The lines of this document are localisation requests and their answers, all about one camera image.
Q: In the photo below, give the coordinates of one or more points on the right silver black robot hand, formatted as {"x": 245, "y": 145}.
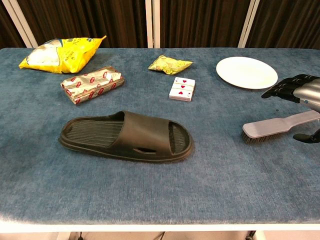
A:
{"x": 306, "y": 90}

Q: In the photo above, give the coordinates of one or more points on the grey scrubbing brush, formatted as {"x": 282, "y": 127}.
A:
{"x": 265, "y": 127}

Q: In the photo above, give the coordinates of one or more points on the black rubber slipper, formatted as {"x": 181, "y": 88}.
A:
{"x": 140, "y": 135}

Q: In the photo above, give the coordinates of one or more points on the white round plate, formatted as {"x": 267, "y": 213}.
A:
{"x": 246, "y": 72}

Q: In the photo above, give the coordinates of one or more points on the dark brown curtain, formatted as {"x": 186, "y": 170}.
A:
{"x": 200, "y": 22}
{"x": 287, "y": 22}
{"x": 6, "y": 32}
{"x": 87, "y": 20}

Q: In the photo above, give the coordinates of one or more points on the deck of playing cards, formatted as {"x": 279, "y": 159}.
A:
{"x": 182, "y": 88}

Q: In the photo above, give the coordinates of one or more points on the small yellow-green packet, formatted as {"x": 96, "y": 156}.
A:
{"x": 170, "y": 65}

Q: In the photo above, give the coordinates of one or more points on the blue table cloth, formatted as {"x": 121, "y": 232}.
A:
{"x": 150, "y": 190}

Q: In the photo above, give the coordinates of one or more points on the silver red-printed packet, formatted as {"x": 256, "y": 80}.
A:
{"x": 92, "y": 83}

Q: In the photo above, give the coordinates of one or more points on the yellow snack bag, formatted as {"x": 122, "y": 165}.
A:
{"x": 70, "y": 55}

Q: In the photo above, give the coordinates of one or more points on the white double frame post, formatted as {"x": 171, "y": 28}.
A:
{"x": 152, "y": 25}

